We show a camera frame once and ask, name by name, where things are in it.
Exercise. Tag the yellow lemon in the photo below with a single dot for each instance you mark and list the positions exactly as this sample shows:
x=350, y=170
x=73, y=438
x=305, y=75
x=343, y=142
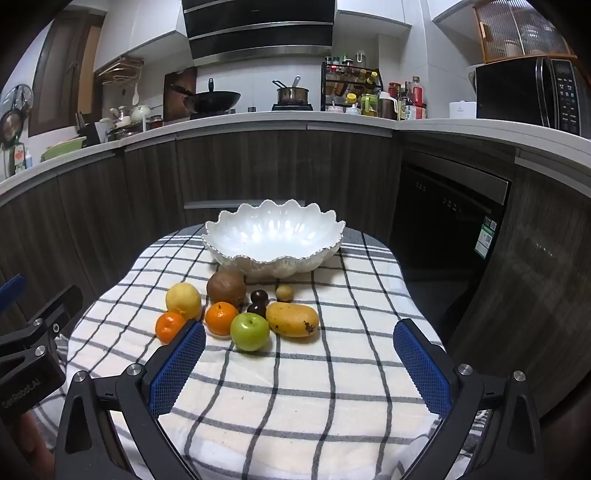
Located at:
x=183, y=299

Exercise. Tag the brown wooden door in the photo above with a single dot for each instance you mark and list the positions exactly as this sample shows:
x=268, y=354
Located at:
x=64, y=69

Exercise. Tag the brown round fruit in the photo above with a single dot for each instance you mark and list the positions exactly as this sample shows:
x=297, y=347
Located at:
x=226, y=287

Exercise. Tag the black wok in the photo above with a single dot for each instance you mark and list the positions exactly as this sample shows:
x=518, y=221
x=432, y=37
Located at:
x=214, y=99

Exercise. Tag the wooden glass-door cabinet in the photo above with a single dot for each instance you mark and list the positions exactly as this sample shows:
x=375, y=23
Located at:
x=517, y=27

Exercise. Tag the white teapot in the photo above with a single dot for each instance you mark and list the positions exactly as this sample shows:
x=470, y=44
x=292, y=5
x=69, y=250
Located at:
x=141, y=113

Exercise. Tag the brown cutting board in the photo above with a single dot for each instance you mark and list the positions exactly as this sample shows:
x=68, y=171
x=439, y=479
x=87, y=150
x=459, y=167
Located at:
x=180, y=78

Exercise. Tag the white wall cabinet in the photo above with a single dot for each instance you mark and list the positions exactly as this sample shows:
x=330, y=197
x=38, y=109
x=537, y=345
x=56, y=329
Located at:
x=138, y=27

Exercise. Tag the black range hood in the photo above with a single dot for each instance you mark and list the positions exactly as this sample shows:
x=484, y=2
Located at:
x=258, y=37

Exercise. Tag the wooden wall rack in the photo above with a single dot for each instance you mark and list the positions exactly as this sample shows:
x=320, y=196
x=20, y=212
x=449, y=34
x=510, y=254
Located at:
x=120, y=69

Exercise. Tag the brown jug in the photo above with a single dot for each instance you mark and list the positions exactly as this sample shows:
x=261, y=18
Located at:
x=387, y=106

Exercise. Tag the green lidded container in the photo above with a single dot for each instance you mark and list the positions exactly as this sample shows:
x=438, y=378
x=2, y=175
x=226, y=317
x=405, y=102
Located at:
x=368, y=105

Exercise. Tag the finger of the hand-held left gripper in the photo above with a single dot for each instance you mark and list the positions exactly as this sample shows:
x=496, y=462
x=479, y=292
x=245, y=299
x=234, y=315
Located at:
x=11, y=286
x=60, y=307

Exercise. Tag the small olive round fruit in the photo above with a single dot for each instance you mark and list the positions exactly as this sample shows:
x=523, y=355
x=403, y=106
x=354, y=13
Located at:
x=285, y=292

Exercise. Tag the dark purple plum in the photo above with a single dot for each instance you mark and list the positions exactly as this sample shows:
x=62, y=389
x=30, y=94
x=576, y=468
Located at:
x=256, y=310
x=259, y=296

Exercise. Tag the white box appliance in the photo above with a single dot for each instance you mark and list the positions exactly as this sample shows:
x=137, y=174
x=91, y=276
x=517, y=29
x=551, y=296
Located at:
x=462, y=110

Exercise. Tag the steel saucepan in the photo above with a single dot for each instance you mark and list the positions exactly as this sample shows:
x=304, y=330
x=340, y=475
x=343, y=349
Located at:
x=292, y=95

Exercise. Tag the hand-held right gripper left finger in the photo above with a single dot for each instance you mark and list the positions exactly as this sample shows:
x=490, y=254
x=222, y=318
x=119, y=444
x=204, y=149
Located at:
x=178, y=364

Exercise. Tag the black built-in dishwasher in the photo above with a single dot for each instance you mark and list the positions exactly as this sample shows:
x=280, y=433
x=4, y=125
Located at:
x=438, y=221

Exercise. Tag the black microwave oven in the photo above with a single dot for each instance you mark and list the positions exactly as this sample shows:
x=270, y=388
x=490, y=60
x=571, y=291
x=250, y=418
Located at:
x=508, y=92

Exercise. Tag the red bottle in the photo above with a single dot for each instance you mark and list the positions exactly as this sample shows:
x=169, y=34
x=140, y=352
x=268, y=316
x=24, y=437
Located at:
x=418, y=99

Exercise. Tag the black white checked cloth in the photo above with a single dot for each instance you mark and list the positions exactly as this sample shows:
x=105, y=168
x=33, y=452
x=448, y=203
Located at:
x=286, y=397

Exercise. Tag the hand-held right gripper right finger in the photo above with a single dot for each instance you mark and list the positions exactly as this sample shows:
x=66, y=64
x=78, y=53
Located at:
x=422, y=369

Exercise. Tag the white countertop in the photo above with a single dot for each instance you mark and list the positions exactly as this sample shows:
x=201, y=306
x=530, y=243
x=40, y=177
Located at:
x=277, y=117

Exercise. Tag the black spice rack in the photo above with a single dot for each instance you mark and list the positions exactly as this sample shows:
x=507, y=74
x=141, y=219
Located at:
x=344, y=85

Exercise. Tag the white scalloped bowl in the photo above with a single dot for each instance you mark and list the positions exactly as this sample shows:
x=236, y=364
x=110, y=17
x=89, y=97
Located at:
x=272, y=230

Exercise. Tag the white spatula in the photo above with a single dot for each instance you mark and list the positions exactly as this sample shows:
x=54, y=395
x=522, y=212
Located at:
x=135, y=97

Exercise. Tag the yellow mango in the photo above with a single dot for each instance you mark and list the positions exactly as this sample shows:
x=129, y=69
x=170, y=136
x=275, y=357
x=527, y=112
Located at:
x=291, y=318

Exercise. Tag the black knife block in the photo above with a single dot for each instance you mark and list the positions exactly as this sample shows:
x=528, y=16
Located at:
x=88, y=131

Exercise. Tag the green apple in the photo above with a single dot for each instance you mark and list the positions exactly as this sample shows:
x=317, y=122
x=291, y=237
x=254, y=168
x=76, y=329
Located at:
x=249, y=332

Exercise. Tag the dark wood base cabinets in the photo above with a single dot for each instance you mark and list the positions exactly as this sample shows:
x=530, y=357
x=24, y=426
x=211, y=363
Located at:
x=277, y=161

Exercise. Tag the hanging frying pans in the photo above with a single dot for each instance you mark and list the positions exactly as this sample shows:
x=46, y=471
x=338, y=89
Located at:
x=14, y=115

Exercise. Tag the dark sauce bottle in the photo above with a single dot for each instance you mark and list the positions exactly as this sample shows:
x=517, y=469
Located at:
x=406, y=108

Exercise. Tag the orange mandarin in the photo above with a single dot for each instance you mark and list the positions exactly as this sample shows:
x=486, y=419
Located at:
x=168, y=325
x=221, y=318

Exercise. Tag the green dish basin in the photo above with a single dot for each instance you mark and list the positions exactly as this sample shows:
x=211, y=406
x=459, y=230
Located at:
x=64, y=147

